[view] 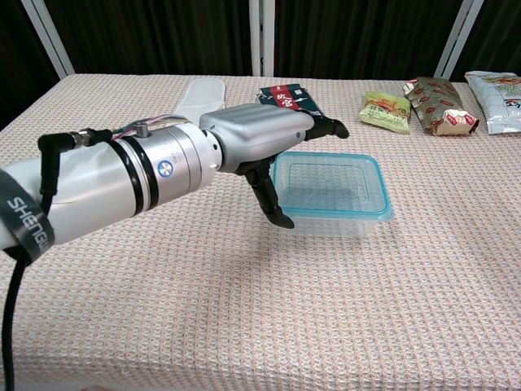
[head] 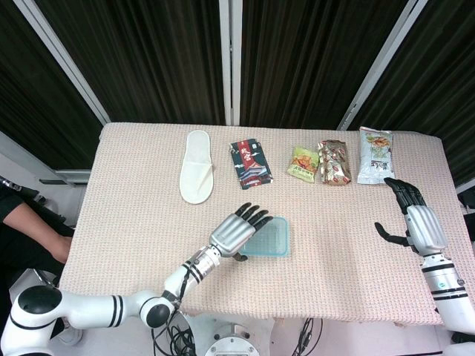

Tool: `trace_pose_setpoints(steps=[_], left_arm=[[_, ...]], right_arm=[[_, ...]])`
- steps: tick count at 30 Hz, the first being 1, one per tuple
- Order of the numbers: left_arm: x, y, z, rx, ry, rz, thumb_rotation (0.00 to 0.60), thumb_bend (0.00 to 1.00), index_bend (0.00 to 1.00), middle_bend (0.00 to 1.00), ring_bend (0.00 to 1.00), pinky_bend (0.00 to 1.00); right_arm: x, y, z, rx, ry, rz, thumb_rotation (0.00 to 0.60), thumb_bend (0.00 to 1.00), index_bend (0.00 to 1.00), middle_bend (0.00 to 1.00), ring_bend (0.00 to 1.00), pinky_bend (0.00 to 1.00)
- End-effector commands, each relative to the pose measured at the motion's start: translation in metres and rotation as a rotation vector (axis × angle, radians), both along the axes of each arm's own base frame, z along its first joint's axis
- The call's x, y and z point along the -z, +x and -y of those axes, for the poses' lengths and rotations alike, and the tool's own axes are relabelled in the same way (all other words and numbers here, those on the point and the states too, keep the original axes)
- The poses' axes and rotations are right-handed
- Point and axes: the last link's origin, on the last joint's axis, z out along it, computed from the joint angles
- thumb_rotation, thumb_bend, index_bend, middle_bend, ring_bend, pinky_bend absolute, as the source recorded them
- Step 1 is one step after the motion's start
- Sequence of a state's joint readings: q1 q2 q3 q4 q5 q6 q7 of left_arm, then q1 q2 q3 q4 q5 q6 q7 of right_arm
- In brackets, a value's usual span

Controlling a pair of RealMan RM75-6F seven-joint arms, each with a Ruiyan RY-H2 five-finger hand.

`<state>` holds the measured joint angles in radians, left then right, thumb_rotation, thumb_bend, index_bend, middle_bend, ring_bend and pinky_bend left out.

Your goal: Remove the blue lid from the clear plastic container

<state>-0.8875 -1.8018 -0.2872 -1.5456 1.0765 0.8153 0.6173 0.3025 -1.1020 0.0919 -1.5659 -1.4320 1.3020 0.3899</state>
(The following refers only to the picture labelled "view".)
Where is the pink waffle tablecloth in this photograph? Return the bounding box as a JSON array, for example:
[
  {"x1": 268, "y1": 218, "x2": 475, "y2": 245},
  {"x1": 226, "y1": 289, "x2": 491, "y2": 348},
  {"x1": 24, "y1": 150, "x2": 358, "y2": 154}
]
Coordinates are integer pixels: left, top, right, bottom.
[{"x1": 0, "y1": 72, "x2": 521, "y2": 391}]

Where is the black printed strap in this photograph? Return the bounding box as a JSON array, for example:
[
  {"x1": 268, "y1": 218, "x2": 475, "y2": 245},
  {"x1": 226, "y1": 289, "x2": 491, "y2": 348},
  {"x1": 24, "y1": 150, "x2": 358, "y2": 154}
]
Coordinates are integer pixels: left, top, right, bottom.
[{"x1": 0, "y1": 169, "x2": 56, "y2": 261}]

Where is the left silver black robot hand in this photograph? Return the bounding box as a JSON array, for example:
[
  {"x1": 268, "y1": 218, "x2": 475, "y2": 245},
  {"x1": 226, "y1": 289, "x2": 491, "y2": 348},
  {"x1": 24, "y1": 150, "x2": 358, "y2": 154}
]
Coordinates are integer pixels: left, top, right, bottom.
[{"x1": 199, "y1": 103, "x2": 350, "y2": 230}]

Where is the dark blue red packet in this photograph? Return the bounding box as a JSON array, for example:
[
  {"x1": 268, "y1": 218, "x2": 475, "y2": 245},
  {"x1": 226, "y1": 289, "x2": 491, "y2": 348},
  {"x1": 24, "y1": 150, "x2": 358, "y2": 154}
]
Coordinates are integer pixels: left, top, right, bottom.
[{"x1": 256, "y1": 83, "x2": 329, "y2": 119}]

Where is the green snack bag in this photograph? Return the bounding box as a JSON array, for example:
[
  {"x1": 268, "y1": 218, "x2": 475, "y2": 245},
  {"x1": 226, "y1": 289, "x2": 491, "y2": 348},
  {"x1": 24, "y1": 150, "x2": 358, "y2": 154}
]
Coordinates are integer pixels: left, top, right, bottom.
[{"x1": 357, "y1": 90, "x2": 412, "y2": 134}]

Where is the clear container blue rim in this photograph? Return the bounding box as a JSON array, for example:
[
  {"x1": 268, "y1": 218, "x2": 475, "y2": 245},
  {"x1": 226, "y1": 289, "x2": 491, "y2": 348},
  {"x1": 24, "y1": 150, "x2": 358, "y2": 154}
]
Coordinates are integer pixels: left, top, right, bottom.
[{"x1": 270, "y1": 151, "x2": 395, "y2": 223}]

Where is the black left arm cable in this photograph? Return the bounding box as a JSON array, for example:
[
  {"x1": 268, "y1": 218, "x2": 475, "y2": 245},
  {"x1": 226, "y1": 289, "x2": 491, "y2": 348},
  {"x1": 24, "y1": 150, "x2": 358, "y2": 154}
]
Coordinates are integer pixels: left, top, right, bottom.
[{"x1": 0, "y1": 128, "x2": 113, "y2": 391}]

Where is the black curtain panel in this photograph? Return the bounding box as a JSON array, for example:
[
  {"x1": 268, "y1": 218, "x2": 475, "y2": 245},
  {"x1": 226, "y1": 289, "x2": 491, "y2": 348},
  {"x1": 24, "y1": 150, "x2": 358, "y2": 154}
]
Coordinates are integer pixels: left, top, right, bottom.
[
  {"x1": 0, "y1": 0, "x2": 62, "y2": 131},
  {"x1": 274, "y1": 0, "x2": 465, "y2": 79},
  {"x1": 449, "y1": 0, "x2": 521, "y2": 85},
  {"x1": 42, "y1": 0, "x2": 253, "y2": 77}
]

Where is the coloured wire bundle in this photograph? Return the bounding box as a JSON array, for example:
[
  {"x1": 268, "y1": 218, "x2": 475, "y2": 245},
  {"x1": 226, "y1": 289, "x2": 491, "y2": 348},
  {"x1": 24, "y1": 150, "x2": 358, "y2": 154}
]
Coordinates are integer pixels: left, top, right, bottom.
[{"x1": 112, "y1": 114, "x2": 190, "y2": 135}]

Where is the gold red snack bag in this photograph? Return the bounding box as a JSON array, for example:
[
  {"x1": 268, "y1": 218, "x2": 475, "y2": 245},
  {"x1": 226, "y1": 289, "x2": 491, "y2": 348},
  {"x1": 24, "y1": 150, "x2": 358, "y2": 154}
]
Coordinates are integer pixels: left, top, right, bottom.
[{"x1": 402, "y1": 77, "x2": 480, "y2": 137}]

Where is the white silver snack bag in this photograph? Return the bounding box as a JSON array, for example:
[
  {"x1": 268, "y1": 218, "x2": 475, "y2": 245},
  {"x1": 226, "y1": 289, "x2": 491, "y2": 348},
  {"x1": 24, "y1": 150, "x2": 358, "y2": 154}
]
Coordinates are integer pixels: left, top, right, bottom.
[{"x1": 464, "y1": 71, "x2": 521, "y2": 135}]

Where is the white disposable slipper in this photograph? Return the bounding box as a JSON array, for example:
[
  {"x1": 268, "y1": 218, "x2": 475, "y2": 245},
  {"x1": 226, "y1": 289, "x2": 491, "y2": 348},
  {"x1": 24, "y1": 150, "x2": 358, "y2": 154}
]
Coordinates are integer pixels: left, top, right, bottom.
[{"x1": 177, "y1": 77, "x2": 227, "y2": 120}]

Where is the clear plastic container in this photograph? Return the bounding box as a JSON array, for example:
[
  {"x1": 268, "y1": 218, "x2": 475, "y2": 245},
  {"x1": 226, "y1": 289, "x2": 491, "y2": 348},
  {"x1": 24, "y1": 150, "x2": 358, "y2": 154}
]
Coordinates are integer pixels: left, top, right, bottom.
[{"x1": 280, "y1": 205, "x2": 384, "y2": 239}]

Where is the white metal frame post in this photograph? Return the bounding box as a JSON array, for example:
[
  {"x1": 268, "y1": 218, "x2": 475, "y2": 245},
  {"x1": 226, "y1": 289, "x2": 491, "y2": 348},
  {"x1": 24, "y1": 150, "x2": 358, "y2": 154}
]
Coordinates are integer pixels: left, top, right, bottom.
[
  {"x1": 20, "y1": 0, "x2": 77, "y2": 79},
  {"x1": 433, "y1": 0, "x2": 485, "y2": 81},
  {"x1": 248, "y1": 0, "x2": 276, "y2": 77}
]

